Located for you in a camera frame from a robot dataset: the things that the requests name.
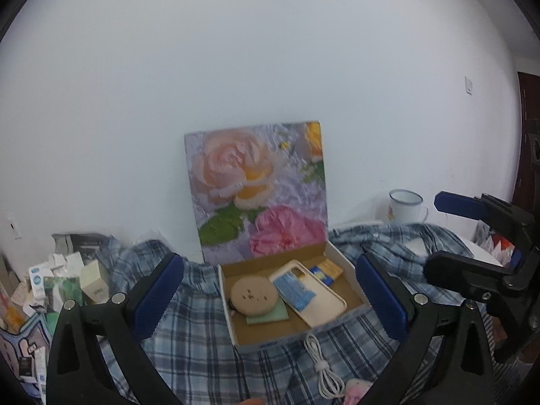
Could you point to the gold and blue packet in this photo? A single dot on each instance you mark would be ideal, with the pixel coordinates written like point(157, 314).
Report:
point(329, 271)

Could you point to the beige phone case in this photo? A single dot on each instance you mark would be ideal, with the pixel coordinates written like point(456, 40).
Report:
point(327, 308)

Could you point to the green sticky note pad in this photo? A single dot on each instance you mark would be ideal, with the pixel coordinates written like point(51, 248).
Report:
point(274, 316)

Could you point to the blue plaid cloth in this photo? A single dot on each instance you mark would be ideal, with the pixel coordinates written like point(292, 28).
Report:
point(202, 346)

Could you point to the cream carton box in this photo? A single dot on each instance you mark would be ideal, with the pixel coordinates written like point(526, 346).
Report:
point(95, 284)

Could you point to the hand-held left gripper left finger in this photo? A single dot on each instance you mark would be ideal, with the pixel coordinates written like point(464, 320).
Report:
point(158, 299)

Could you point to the pile of small boxes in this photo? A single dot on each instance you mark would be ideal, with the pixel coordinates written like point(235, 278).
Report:
point(55, 274)

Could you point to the brown wooden door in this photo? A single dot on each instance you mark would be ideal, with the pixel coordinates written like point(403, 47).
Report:
point(527, 135)

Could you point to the white light switch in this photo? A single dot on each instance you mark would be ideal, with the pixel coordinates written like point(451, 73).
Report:
point(469, 85)

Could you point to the cartoon printed bag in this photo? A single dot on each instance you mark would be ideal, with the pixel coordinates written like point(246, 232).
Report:
point(21, 346)

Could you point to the white enamel mug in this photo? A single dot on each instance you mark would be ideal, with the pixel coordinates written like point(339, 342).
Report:
point(405, 206)

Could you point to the white wall socket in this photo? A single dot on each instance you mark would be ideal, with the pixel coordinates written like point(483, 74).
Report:
point(12, 225)

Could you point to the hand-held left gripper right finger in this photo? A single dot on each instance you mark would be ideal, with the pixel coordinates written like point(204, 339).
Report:
point(382, 299)

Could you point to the round beige pad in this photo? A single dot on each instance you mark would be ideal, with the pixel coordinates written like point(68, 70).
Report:
point(253, 297)

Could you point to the black printed box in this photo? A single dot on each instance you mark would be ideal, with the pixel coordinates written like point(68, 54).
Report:
point(86, 244)

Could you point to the blue tissue packet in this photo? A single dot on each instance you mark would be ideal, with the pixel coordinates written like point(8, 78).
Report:
point(295, 293)

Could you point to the floral cardboard box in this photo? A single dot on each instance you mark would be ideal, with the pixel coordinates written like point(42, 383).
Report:
point(253, 185)

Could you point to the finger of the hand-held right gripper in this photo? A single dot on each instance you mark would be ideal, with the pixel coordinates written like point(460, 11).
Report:
point(457, 204)
point(460, 270)

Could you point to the small printed packets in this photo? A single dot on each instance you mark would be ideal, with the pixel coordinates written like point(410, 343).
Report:
point(498, 244)

